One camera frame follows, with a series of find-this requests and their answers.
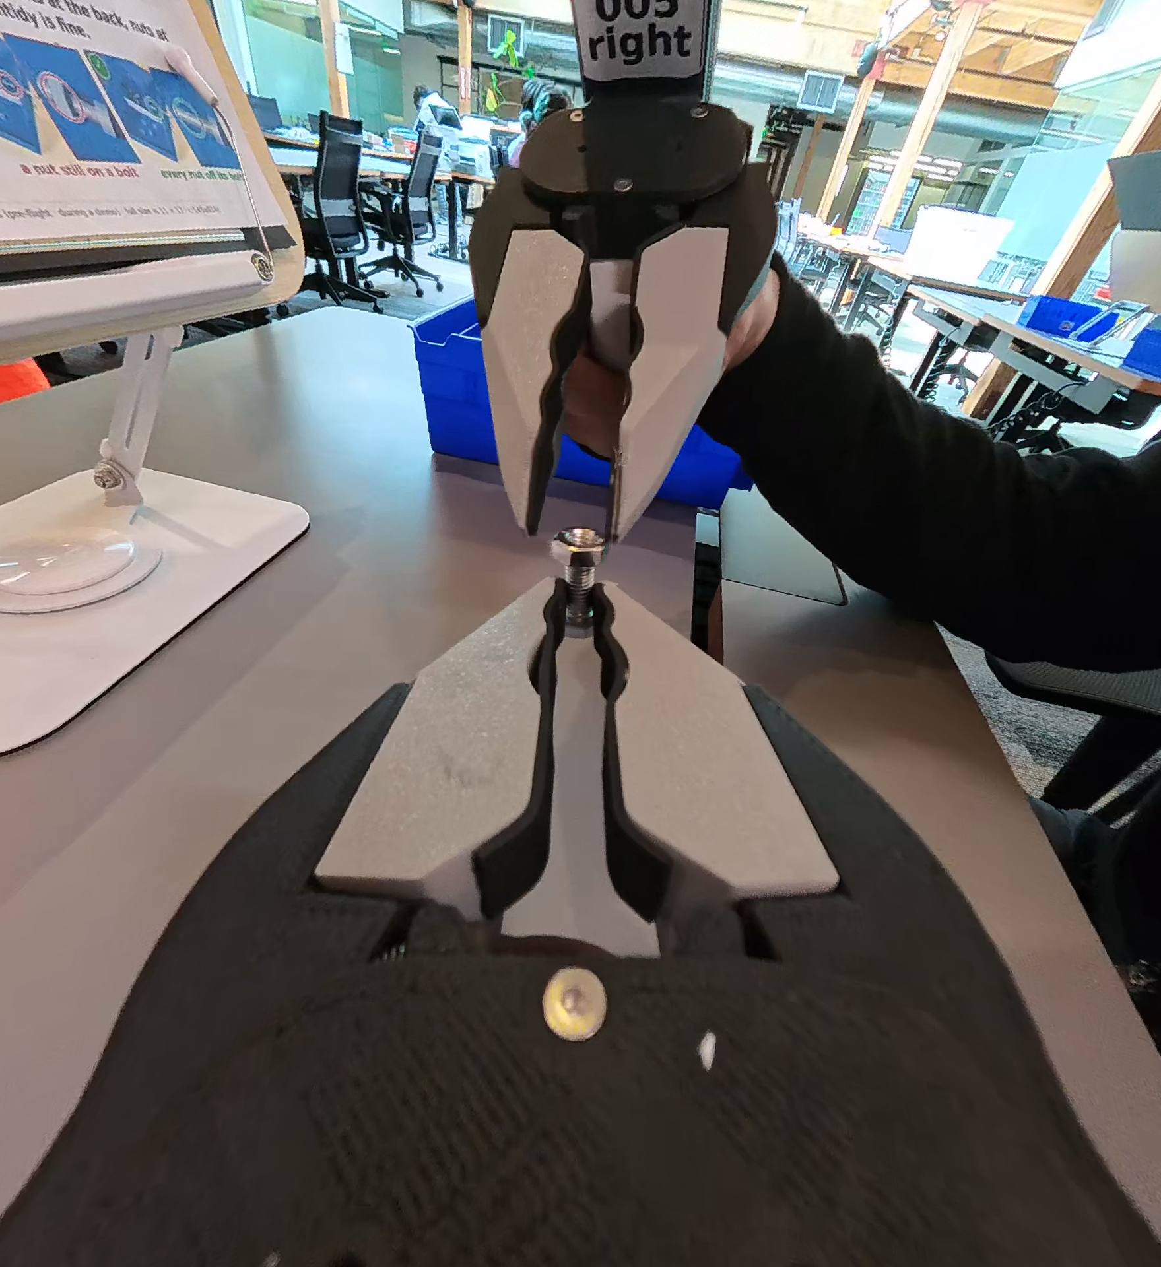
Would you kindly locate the wooden display board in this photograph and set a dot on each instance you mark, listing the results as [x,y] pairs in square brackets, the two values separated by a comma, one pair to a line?
[279,213]

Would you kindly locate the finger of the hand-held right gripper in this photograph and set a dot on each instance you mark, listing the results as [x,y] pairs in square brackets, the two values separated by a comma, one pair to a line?
[679,337]
[526,346]

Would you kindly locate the person's right forearm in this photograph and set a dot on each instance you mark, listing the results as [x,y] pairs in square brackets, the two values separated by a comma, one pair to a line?
[937,515]

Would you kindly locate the green paper decoration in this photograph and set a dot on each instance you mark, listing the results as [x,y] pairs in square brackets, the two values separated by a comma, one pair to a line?
[507,44]

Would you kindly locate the dark grey desk pad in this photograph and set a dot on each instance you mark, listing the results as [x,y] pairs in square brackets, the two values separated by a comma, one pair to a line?
[778,555]

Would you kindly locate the silver hex bolt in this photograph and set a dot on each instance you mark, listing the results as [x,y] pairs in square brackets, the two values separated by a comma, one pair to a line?
[577,586]

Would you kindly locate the wall air vent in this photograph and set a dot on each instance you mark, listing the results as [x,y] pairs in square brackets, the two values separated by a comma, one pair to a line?
[821,91]

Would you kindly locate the person's legs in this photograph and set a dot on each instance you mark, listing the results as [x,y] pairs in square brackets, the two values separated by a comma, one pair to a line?
[1155,872]

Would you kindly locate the black office chair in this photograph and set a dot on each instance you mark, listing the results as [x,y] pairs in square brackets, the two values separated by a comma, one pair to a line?
[423,188]
[338,198]

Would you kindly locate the metal page holder clip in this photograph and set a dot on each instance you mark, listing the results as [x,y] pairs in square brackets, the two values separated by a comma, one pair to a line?
[261,265]

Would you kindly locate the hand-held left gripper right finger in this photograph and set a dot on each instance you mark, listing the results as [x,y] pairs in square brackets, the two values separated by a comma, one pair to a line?
[719,782]

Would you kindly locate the wooden office desk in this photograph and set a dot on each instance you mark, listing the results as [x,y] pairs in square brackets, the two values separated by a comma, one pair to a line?
[996,322]

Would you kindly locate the white panel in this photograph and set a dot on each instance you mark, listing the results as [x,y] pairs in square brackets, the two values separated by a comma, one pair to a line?
[956,247]

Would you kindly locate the printed instruction sheet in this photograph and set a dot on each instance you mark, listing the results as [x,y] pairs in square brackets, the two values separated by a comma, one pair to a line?
[65,203]

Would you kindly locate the person's black chair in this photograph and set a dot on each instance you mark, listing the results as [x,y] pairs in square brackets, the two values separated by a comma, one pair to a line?
[1135,692]

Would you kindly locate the white metal stand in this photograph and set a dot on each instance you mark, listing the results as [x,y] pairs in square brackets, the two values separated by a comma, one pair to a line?
[224,524]

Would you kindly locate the person's right hand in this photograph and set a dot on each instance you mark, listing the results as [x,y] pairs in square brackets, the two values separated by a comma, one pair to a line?
[595,406]

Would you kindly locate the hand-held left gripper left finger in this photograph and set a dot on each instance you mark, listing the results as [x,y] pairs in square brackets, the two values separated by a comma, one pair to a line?
[442,772]

